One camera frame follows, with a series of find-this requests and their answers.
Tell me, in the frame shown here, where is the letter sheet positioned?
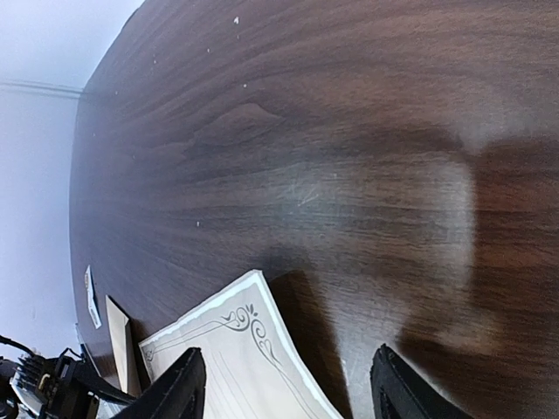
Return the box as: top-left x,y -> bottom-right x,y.
139,270 -> 340,418

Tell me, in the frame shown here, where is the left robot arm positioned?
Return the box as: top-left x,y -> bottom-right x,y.
1,336 -> 136,418

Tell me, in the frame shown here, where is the white sticker sheet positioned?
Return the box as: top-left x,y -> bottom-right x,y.
84,265 -> 102,329

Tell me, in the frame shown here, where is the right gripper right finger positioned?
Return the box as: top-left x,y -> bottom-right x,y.
370,344 -> 471,419

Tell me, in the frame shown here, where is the brown paper envelope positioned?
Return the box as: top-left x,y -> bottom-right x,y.
106,296 -> 141,396

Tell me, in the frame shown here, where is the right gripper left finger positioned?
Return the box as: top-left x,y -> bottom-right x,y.
114,347 -> 206,419

